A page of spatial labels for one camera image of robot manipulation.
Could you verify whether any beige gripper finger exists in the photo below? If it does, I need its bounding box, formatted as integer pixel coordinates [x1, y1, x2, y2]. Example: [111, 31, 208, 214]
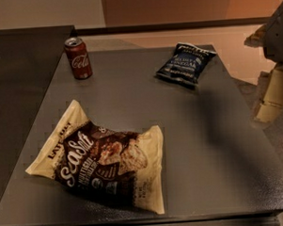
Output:
[244, 25, 266, 48]
[253, 63, 283, 123]

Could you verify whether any brown sea salt chip bag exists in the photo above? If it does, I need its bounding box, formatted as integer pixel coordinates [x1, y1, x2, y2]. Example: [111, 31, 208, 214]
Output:
[26, 100, 165, 214]

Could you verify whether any blue chip bag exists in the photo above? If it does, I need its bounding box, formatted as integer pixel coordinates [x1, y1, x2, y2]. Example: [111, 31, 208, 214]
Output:
[156, 42, 216, 86]

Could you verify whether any red cola can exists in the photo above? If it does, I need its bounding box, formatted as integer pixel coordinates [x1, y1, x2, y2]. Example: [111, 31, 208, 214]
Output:
[64, 37, 93, 80]

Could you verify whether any dark side table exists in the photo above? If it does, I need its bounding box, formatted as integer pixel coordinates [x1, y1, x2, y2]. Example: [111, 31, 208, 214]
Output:
[0, 25, 76, 200]

